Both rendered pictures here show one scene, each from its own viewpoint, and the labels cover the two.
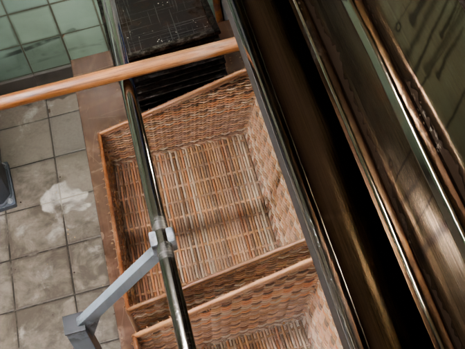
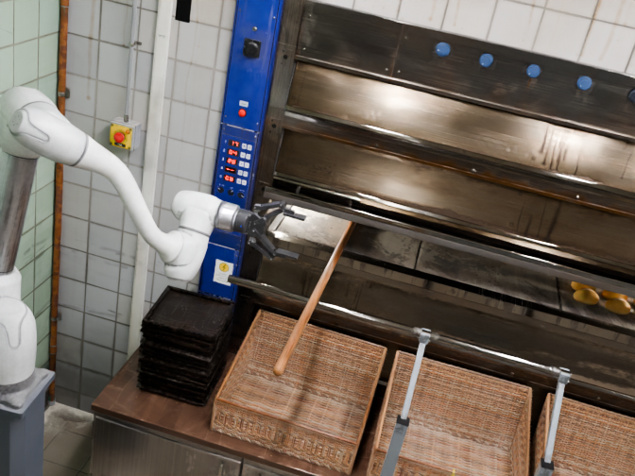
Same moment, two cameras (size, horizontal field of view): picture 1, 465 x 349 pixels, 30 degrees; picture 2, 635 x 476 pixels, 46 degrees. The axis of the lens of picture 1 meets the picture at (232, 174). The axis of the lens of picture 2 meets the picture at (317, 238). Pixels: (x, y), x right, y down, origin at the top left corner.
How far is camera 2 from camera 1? 252 cm
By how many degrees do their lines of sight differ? 62
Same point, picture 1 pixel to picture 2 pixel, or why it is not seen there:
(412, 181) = (528, 220)
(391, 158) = (510, 222)
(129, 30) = (192, 327)
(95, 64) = (111, 396)
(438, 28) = (557, 147)
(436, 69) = (562, 158)
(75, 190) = not seen: outside the picture
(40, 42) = not seen: outside the picture
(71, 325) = (403, 421)
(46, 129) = not seen: outside the picture
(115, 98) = (154, 402)
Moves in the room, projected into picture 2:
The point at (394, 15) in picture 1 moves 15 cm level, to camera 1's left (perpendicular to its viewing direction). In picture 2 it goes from (529, 156) to (526, 169)
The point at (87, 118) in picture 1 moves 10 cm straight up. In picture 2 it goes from (157, 420) to (159, 399)
